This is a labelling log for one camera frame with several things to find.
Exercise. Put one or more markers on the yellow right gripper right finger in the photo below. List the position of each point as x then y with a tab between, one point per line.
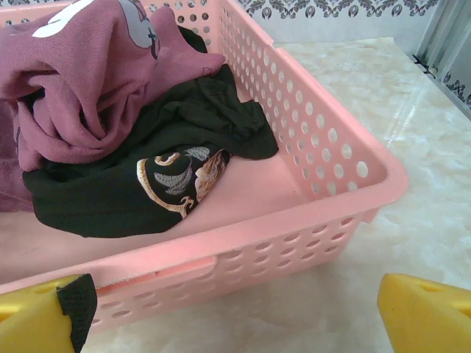
427	316

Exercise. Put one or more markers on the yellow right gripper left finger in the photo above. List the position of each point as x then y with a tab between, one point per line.
33	320

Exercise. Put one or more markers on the maroon star print t-shirt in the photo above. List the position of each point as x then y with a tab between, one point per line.
84	88

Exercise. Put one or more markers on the aluminium frame post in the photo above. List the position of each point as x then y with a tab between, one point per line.
445	33

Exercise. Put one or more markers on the pink perforated plastic basket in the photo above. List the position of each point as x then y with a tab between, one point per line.
257	206

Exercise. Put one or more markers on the black embroidered t-shirt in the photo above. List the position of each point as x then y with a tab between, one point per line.
110	198

